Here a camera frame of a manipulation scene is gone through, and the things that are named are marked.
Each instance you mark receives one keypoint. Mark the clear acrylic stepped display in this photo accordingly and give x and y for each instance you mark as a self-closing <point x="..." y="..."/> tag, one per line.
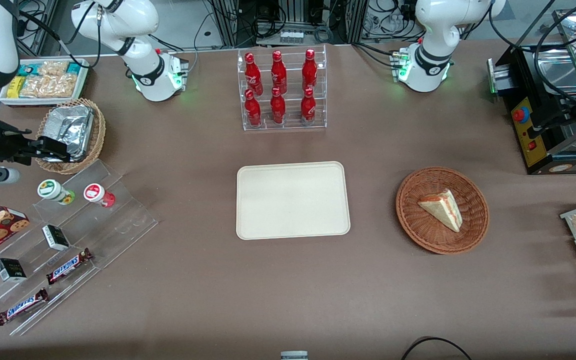
<point x="118" y="220"/>

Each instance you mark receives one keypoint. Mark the red cola bottle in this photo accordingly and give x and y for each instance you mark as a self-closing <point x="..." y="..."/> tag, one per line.
<point x="308" y="109"/>
<point x="253" y="111"/>
<point x="278" y="74"/>
<point x="278" y="109"/>
<point x="309" y="71"/>
<point x="252" y="75"/>

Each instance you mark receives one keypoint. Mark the Snickers bar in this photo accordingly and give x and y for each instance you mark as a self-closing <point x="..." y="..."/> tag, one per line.
<point x="22" y="306"/>
<point x="68" y="266"/>

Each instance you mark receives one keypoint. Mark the yellow snack pack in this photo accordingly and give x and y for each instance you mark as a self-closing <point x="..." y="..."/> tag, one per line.
<point x="16" y="87"/>

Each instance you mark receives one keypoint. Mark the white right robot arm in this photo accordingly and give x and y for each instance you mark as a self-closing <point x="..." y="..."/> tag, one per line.
<point x="158" y="80"/>

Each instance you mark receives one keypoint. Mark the oval wicker basket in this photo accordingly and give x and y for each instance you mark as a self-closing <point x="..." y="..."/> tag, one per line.
<point x="99" y="135"/>

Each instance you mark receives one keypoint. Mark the teal snack pack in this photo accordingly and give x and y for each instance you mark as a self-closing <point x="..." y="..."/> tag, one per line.
<point x="29" y="68"/>
<point x="74" y="68"/>

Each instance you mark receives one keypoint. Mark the clear bag of crackers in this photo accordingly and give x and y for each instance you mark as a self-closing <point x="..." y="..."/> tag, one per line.
<point x="53" y="67"/>
<point x="50" y="86"/>

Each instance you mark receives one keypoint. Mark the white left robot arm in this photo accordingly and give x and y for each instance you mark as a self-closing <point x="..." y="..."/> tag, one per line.
<point x="433" y="65"/>

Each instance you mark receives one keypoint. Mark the clear acrylic bottle rack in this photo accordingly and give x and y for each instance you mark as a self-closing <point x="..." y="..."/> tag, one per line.
<point x="293" y="127"/>

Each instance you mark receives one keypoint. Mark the beige plastic tray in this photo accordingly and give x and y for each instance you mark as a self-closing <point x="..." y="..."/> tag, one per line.
<point x="293" y="200"/>

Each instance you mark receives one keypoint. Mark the white power strip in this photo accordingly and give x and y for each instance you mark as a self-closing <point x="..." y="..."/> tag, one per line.
<point x="292" y="37"/>

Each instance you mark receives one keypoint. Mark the green gum bottle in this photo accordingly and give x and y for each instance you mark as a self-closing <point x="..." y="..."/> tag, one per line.
<point x="52" y="190"/>

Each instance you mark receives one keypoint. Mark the white snack bin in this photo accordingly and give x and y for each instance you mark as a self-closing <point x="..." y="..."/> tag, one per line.
<point x="84" y="80"/>

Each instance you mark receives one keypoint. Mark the wrapped triangle sandwich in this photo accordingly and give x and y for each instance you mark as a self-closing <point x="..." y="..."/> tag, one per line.
<point x="443" y="209"/>

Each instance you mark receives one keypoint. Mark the small grey block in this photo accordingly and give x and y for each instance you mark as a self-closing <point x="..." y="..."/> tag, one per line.
<point x="294" y="355"/>

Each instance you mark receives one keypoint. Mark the round brown wicker basket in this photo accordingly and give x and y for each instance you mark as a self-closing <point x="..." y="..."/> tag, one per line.
<point x="418" y="225"/>

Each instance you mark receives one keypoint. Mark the silver foil container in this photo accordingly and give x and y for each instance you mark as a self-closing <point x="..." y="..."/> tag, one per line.
<point x="70" y="127"/>

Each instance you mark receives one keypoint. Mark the red gum bottle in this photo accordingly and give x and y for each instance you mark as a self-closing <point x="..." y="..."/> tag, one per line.
<point x="95" y="194"/>

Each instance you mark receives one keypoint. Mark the black machine with red button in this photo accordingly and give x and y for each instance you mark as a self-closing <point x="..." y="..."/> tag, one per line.
<point x="520" y="85"/>

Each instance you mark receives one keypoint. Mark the small black box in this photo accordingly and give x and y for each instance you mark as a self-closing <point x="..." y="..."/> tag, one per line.
<point x="56" y="237"/>
<point x="10" y="270"/>

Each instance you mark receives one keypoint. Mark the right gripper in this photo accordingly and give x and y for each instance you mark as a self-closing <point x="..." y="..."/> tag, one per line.
<point x="9" y="144"/>

